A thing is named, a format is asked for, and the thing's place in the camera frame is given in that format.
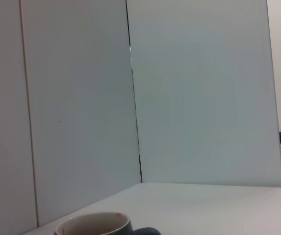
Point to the grey ceramic cup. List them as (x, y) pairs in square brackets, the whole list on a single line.
[(93, 221)]

